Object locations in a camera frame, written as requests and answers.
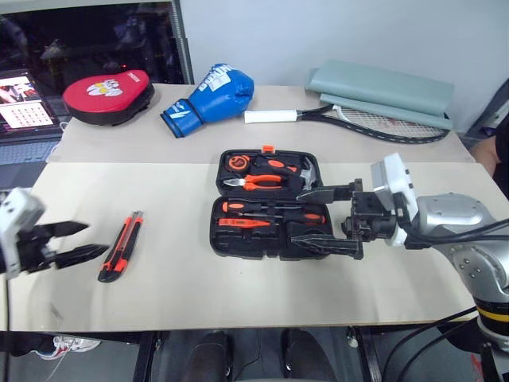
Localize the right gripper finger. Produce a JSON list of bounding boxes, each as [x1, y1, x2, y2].
[[295, 178, 363, 206], [289, 232, 365, 262]]

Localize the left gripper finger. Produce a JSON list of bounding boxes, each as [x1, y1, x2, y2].
[[39, 220, 90, 240], [51, 244, 110, 270]]

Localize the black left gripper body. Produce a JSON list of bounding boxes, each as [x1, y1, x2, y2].
[[15, 224, 56, 275]]

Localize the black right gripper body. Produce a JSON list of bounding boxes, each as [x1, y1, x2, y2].
[[341, 190, 398, 244]]

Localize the large black orange screwdriver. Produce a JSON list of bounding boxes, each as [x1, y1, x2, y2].
[[238, 210, 327, 226]]

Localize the orange black utility knife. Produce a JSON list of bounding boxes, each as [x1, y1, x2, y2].
[[97, 210, 145, 284]]

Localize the black plastic tool case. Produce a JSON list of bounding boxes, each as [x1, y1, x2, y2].
[[209, 145, 335, 262]]

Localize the orange voltage tester pen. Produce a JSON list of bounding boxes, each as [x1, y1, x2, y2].
[[216, 217, 272, 228]]

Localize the small black orange screwdriver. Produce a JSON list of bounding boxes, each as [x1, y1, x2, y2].
[[221, 201, 287, 214]]

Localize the claw hammer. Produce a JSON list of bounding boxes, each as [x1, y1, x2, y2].
[[284, 157, 321, 191]]

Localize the grey laptop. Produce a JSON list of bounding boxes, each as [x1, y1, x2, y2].
[[0, 68, 64, 190]]

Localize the white sneaker red accents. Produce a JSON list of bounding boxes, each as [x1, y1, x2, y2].
[[39, 335, 100, 361]]

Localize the orange black tape measure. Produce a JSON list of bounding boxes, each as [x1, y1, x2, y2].
[[227, 154, 251, 172]]

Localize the black tennis racket white grip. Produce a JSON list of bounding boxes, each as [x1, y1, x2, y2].
[[243, 103, 449, 144]]

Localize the dark rounded shape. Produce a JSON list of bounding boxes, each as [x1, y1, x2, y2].
[[192, 329, 234, 382], [280, 328, 331, 382]]

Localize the black table leg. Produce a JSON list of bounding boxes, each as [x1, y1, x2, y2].
[[349, 325, 383, 382], [134, 330, 160, 382]]

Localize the folded grey-green mat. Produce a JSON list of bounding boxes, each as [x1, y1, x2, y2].
[[304, 59, 456, 131]]

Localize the bystander in black clothes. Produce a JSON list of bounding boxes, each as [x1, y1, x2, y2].
[[471, 119, 509, 180]]

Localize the red boxing punch mitt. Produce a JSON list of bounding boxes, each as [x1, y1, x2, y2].
[[62, 69, 156, 127]]

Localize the blue boxing glove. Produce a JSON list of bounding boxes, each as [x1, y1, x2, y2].
[[159, 63, 255, 139]]

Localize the grey metal rack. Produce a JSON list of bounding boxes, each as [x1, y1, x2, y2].
[[463, 77, 509, 140]]

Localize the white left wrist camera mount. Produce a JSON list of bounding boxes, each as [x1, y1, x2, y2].
[[0, 187, 45, 279]]

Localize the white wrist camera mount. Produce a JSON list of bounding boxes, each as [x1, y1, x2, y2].
[[371, 153, 418, 248], [0, 187, 45, 279]]

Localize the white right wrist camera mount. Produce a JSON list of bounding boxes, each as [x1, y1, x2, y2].
[[371, 153, 418, 248]]

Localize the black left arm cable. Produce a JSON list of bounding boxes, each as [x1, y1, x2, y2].
[[2, 276, 11, 333]]

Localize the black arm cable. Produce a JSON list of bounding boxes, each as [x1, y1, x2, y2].
[[381, 217, 509, 382], [2, 276, 11, 333]]

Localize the black orange driver handle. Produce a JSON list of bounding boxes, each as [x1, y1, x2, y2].
[[254, 154, 299, 173]]

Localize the orange handled pliers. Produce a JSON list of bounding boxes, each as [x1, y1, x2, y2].
[[222, 173, 284, 192]]

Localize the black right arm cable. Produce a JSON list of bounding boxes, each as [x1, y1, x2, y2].
[[381, 217, 509, 382]]

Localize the dark window grey frame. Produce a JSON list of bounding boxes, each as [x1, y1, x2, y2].
[[0, 0, 196, 87]]

